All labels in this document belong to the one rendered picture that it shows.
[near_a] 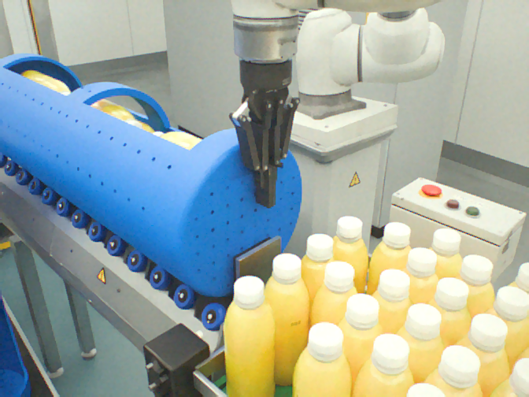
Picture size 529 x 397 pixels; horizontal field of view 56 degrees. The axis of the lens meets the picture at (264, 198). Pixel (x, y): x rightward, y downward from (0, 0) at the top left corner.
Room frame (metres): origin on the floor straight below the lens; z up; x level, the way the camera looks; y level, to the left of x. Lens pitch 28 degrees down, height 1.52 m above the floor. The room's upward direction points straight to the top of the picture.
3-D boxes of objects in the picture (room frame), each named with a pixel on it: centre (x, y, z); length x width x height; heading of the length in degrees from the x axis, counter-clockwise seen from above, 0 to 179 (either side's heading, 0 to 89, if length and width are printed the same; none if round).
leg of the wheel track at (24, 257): (1.39, 0.81, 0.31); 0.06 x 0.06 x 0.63; 45
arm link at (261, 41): (0.72, 0.00, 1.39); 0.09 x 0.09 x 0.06
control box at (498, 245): (0.77, -0.34, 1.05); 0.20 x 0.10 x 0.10; 45
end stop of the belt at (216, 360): (0.65, -0.04, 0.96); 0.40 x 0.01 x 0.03; 135
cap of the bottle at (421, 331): (0.47, -0.19, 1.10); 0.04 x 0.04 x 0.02
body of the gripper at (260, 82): (0.72, 0.00, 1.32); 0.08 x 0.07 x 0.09; 135
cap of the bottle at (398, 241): (0.66, -0.21, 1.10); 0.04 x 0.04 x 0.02
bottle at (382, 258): (0.66, -0.21, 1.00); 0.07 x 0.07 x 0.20
